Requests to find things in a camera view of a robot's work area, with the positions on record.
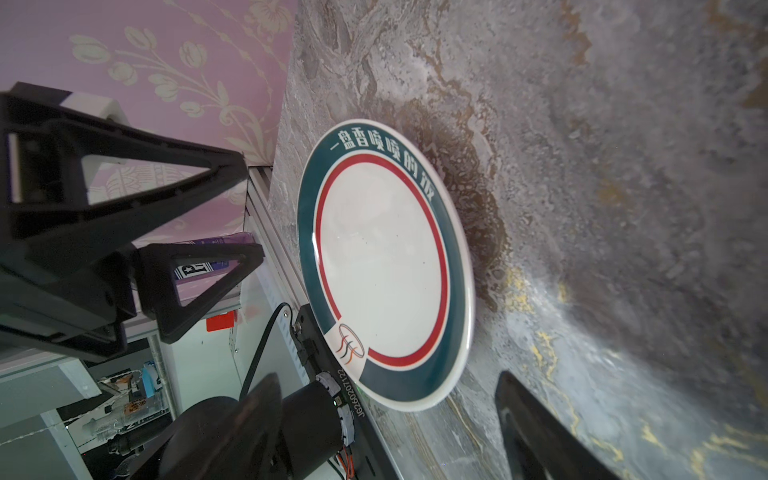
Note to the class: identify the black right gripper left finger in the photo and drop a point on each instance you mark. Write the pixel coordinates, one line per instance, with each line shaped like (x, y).
(219, 438)

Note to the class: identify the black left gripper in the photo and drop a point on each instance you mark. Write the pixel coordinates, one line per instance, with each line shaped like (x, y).
(78, 186)

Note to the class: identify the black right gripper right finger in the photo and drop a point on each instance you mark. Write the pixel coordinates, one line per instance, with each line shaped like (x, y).
(537, 445)

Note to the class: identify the white plate green red rim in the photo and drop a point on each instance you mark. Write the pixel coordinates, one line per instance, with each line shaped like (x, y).
(386, 265)

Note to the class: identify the purple drink bottle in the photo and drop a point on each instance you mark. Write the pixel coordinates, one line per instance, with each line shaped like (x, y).
(212, 266)

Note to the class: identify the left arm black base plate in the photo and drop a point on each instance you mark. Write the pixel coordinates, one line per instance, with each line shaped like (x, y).
(359, 450)

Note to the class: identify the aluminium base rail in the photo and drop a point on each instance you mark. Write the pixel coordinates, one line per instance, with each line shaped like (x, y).
(278, 275)

